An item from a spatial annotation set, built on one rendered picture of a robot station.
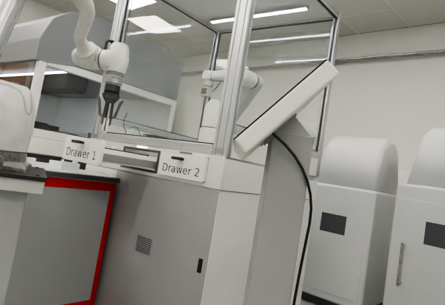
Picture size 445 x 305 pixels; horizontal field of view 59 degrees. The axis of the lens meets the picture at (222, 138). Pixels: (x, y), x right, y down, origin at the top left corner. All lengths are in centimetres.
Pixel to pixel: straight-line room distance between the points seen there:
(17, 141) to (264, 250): 83
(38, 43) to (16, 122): 136
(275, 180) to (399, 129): 360
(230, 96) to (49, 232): 103
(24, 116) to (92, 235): 92
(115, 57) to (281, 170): 113
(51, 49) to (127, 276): 145
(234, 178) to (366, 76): 344
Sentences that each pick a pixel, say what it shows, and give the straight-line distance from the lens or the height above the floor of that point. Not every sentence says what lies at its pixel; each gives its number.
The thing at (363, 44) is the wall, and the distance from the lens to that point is 516.
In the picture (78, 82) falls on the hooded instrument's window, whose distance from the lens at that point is 282.
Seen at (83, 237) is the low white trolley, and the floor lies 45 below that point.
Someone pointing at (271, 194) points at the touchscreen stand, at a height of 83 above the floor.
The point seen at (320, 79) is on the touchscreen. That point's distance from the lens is 103.
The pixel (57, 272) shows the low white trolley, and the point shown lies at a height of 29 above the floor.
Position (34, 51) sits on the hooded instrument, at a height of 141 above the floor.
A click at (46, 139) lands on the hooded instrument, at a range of 270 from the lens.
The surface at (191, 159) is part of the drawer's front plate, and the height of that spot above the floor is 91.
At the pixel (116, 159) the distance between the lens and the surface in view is 183.
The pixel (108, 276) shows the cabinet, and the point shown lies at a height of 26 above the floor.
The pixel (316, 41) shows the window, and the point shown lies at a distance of 244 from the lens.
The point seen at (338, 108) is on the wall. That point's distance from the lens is 504.
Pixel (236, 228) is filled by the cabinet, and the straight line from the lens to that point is 185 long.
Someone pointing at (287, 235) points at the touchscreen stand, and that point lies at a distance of 118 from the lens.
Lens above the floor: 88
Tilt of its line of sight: 5 degrees up
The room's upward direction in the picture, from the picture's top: 9 degrees clockwise
